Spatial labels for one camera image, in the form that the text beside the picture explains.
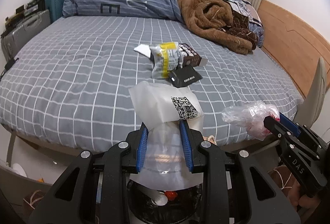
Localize black lined trash bin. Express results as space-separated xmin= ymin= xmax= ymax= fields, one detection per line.
xmin=127 ymin=180 xmax=202 ymax=223

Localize wooden headboard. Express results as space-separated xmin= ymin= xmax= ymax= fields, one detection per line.
xmin=257 ymin=0 xmax=330 ymax=97

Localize grey checked bed mattress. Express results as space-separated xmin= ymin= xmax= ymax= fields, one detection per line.
xmin=1 ymin=16 xmax=303 ymax=151

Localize red plastic bag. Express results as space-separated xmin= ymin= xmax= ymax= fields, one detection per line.
xmin=164 ymin=191 xmax=178 ymax=201

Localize clutter on suitcases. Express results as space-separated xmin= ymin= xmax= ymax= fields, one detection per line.
xmin=3 ymin=0 xmax=46 ymax=33

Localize black charger cable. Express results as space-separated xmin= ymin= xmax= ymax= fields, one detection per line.
xmin=0 ymin=56 xmax=20 ymax=83

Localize right hand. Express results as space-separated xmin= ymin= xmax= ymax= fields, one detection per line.
xmin=288 ymin=181 xmax=320 ymax=210

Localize teal suitcase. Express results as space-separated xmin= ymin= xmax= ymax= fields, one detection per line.
xmin=45 ymin=0 xmax=64 ymax=24

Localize patterned pillow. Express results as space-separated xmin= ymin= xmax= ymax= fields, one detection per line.
xmin=225 ymin=0 xmax=264 ymax=48

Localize white paper scrap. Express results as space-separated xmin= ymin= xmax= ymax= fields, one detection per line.
xmin=134 ymin=44 xmax=151 ymax=58

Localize yellow white snack packet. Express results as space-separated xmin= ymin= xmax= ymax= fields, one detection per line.
xmin=149 ymin=42 xmax=184 ymax=79

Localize brown printed snack box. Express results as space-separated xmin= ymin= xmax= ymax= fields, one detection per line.
xmin=178 ymin=43 xmax=208 ymax=68

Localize brown fleece blanket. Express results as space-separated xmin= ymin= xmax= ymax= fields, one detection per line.
xmin=177 ymin=0 xmax=258 ymax=55

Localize white cylinder in bin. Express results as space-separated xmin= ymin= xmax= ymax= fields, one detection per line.
xmin=138 ymin=185 xmax=168 ymax=206

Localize grey suitcase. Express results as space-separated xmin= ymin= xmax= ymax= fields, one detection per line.
xmin=1 ymin=10 xmax=50 ymax=62

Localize grey chair back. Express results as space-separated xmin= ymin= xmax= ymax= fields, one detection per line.
xmin=294 ymin=57 xmax=327 ymax=128

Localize white bag with QR code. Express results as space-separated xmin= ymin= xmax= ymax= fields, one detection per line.
xmin=129 ymin=81 xmax=204 ymax=191

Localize brown patterned pajama legs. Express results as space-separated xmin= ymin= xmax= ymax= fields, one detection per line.
xmin=268 ymin=165 xmax=296 ymax=193

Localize clear bag red print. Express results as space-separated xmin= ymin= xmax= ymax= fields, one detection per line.
xmin=222 ymin=101 xmax=280 ymax=141

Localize small black box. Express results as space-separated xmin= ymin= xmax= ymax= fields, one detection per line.
xmin=168 ymin=66 xmax=203 ymax=88

